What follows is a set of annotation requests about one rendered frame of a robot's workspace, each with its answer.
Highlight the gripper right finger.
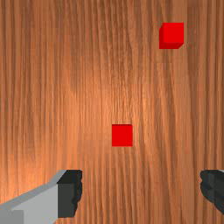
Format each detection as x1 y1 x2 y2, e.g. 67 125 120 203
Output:
199 169 224 217

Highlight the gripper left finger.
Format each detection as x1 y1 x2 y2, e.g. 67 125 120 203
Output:
0 169 83 224

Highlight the red cube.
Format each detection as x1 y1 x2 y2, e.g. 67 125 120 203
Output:
158 22 186 50
111 123 134 148

